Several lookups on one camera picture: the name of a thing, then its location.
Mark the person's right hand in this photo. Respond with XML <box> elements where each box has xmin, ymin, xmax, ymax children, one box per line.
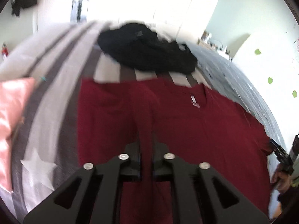
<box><xmin>271</xmin><ymin>163</ymin><xmax>291</xmax><ymax>194</ymax></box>

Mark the green wall sticker lower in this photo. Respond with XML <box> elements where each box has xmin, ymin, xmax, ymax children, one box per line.
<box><xmin>267</xmin><ymin>77</ymin><xmax>273</xmax><ymax>84</ymax></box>

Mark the red fire extinguisher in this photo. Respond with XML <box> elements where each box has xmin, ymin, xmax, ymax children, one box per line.
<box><xmin>1</xmin><ymin>43</ymin><xmax>9</xmax><ymax>59</ymax></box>

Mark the green wall sticker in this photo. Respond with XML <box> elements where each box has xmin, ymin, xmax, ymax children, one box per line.
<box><xmin>254</xmin><ymin>49</ymin><xmax>261</xmax><ymax>55</ymax></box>
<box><xmin>267</xmin><ymin>77</ymin><xmax>273</xmax><ymax>84</ymax></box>

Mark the grey white striped blanket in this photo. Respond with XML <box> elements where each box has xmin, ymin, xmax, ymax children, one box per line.
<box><xmin>0</xmin><ymin>21</ymin><xmax>211</xmax><ymax>220</ymax></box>

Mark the dark red shirt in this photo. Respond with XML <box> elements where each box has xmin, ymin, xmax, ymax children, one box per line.
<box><xmin>78</xmin><ymin>78</ymin><xmax>271</xmax><ymax>223</ymax></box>

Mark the black clothing pile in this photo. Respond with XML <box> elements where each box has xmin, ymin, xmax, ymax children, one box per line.
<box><xmin>97</xmin><ymin>23</ymin><xmax>197</xmax><ymax>75</ymax></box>

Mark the green wall sticker upper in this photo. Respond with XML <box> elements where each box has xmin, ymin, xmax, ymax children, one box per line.
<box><xmin>254</xmin><ymin>49</ymin><xmax>261</xmax><ymax>55</ymax></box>

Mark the pink folded cloth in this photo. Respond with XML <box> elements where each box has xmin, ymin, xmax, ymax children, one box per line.
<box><xmin>1</xmin><ymin>77</ymin><xmax>35</xmax><ymax>192</ymax></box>

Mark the grey striped bed sheet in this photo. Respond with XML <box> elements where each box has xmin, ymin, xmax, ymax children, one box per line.
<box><xmin>186</xmin><ymin>44</ymin><xmax>288</xmax><ymax>220</ymax></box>

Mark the cluttered side table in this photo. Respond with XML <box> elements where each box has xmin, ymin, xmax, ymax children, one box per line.
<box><xmin>197</xmin><ymin>30</ymin><xmax>232</xmax><ymax>61</ymax></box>

